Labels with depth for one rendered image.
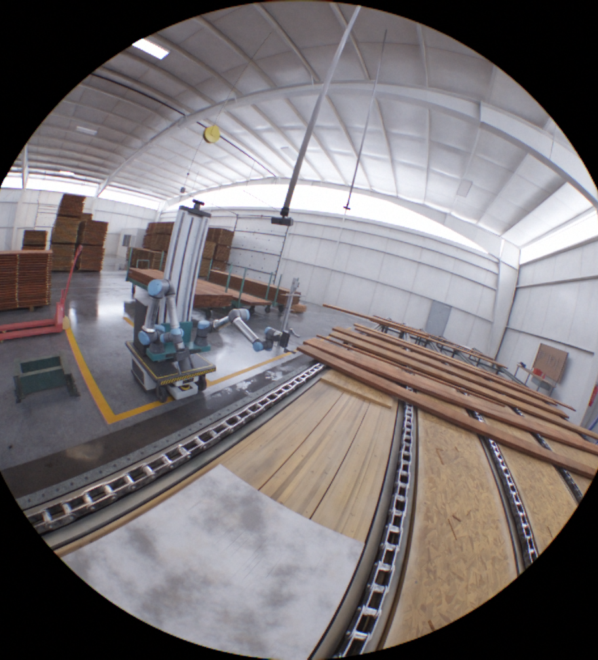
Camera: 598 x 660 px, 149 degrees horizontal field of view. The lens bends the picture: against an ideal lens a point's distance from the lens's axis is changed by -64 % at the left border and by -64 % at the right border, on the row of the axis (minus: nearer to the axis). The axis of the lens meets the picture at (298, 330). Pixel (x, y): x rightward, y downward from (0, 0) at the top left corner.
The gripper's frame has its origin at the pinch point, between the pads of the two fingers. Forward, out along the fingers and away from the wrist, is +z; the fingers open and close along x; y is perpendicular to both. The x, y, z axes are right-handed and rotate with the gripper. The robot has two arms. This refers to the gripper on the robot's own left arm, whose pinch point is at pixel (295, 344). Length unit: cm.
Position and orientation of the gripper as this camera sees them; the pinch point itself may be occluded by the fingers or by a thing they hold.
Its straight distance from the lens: 178.3
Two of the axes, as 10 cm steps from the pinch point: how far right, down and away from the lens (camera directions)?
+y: 5.8, -0.5, 8.2
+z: 7.8, 3.3, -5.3
